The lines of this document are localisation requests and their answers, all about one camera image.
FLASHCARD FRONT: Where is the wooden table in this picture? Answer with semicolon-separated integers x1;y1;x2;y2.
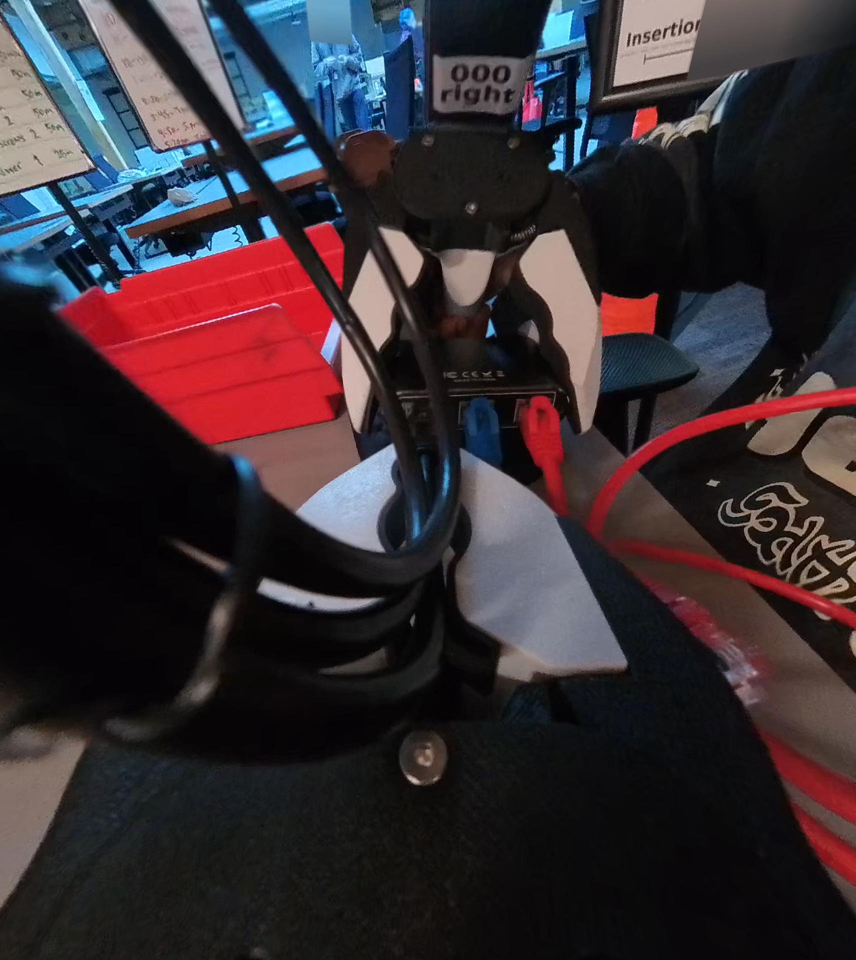
122;146;332;241

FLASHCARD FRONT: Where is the red plastic bin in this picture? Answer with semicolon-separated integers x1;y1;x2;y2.
119;223;345;331
60;288;347;445

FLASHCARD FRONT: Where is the person's right forearm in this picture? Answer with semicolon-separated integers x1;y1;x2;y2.
566;48;856;354

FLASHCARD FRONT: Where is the person's right hand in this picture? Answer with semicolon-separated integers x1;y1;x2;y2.
439;300;495;340

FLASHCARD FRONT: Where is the black office chair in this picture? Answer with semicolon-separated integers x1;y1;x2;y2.
596;330;701;459

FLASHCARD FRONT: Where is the handwritten whiteboard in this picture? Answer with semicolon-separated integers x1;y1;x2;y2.
77;0;247;153
0;0;97;198

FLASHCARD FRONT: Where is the blue ethernet cable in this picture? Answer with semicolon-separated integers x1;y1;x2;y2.
464;397;506;470

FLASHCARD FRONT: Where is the black ethernet cable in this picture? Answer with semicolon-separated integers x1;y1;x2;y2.
0;0;506;759

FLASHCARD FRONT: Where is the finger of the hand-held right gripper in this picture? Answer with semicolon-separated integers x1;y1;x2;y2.
518;227;604;436
340;223;431;436

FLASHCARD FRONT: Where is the black ethernet hub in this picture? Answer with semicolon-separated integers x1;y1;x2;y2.
374;336;581;481

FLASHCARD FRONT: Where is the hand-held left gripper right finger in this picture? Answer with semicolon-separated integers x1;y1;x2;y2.
446;453;629;684

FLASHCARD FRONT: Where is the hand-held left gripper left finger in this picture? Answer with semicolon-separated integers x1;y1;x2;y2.
257;450;438;678

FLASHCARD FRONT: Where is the person's dark printed hoodie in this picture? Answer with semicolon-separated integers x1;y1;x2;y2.
638;247;856;721

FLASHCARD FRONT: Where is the red ethernet cable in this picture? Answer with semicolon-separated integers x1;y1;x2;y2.
520;382;856;931

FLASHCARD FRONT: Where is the orange cone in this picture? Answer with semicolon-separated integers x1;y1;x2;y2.
599;291;660;337

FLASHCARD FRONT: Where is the framed marker sign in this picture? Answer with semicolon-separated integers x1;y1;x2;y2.
591;0;707;115

